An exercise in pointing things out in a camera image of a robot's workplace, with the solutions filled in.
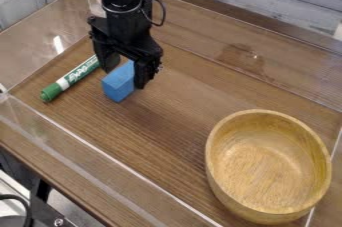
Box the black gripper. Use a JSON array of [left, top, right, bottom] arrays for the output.
[[86, 15, 163, 89]]

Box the blue foam block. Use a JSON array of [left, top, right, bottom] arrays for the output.
[[101, 60, 134, 103]]

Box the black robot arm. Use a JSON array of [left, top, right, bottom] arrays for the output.
[[86, 0, 165, 89]]

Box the brown wooden bowl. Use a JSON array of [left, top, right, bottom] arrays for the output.
[[204, 109, 332, 225]]

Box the green Expo marker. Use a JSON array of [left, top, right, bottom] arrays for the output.
[[40, 56, 98, 102]]

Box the black table leg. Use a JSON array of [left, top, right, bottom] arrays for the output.
[[34, 179, 52, 202]]

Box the black cable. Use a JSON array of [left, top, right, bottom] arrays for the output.
[[0, 193, 33, 227]]

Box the black metal base plate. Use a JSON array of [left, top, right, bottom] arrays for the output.
[[30, 201, 77, 227]]

